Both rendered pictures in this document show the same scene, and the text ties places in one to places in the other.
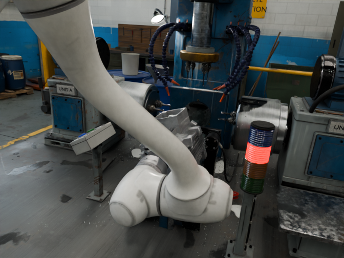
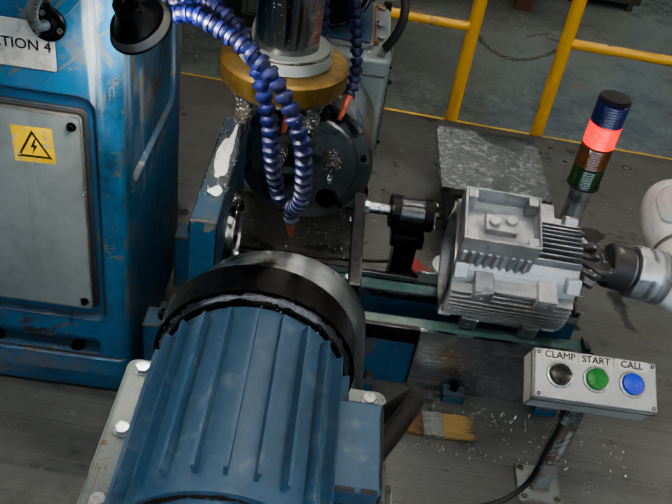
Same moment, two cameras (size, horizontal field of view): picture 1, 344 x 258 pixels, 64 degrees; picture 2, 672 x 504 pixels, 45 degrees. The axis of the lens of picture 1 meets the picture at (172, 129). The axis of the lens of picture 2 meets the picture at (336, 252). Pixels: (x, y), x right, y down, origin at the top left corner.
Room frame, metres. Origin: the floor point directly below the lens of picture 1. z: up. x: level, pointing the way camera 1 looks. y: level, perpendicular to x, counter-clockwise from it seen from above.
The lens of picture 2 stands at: (1.53, 0.91, 1.81)
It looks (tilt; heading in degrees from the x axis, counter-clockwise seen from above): 38 degrees down; 251
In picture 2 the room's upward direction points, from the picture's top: 10 degrees clockwise
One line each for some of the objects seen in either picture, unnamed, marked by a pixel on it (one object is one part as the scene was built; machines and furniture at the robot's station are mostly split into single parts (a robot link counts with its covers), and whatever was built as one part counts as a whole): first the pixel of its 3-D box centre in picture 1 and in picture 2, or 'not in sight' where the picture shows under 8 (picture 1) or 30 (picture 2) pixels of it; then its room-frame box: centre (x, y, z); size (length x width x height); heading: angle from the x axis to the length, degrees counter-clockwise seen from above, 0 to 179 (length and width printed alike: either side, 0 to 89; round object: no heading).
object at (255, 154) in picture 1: (258, 151); (602, 133); (0.66, -0.23, 1.14); 0.06 x 0.06 x 0.04
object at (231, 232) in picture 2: (196, 115); (234, 234); (1.35, -0.12, 1.01); 0.15 x 0.02 x 0.15; 73
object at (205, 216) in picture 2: (198, 120); (195, 249); (1.41, -0.14, 0.97); 0.30 x 0.11 x 0.34; 73
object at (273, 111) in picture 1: (264, 126); (309, 130); (1.17, -0.41, 1.04); 0.41 x 0.25 x 0.25; 73
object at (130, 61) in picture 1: (129, 64); not in sight; (3.36, 0.56, 0.99); 0.24 x 0.22 x 0.24; 70
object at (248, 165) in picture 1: (255, 166); (594, 154); (0.66, -0.23, 1.10); 0.06 x 0.06 x 0.04
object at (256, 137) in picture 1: (260, 135); (610, 111); (0.66, -0.23, 1.19); 0.06 x 0.06 x 0.04
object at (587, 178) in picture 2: (252, 180); (586, 174); (0.66, -0.23, 1.05); 0.06 x 0.06 x 0.04
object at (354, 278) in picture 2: (192, 128); (357, 242); (1.15, -0.09, 1.01); 0.26 x 0.04 x 0.03; 73
